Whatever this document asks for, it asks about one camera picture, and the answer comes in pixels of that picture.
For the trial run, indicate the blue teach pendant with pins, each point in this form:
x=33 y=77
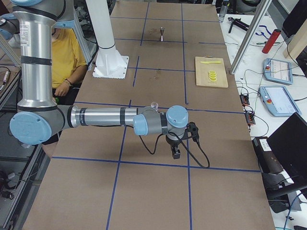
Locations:
x=278 y=101
x=278 y=71

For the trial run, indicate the aluminium frame post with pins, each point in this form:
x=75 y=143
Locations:
x=260 y=12

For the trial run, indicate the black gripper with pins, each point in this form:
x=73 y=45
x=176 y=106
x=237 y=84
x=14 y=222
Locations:
x=173 y=143

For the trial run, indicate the far blue teach pendant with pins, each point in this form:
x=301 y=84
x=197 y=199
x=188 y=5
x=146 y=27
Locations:
x=278 y=71

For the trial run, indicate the black box with label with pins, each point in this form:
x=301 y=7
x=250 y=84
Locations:
x=266 y=158

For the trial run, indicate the black hand tool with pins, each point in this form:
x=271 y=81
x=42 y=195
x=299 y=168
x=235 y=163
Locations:
x=237 y=22

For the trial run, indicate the black monitor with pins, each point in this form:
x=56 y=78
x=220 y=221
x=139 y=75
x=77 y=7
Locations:
x=289 y=145

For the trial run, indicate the near blue teach pendant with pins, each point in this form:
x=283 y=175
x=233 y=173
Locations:
x=278 y=101

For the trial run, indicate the wooden cutting board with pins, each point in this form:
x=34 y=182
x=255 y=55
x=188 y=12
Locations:
x=202 y=75

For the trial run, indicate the steel double jigger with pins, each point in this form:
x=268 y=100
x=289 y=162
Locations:
x=162 y=29

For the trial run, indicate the yellow plastic knife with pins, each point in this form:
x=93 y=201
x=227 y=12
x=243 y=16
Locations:
x=210 y=62

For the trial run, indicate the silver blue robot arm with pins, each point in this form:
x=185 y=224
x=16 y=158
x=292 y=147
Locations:
x=39 y=117

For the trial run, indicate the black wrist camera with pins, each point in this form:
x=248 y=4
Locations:
x=191 y=131

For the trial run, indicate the clear water bottle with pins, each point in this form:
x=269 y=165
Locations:
x=223 y=10

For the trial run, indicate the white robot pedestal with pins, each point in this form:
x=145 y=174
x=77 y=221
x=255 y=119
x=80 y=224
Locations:
x=109 y=62

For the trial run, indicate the red bottle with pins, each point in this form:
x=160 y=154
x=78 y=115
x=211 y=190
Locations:
x=269 y=44

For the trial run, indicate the clear shot glass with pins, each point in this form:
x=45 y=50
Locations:
x=155 y=106

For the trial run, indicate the person in yellow shirt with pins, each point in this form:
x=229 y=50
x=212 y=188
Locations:
x=68 y=66

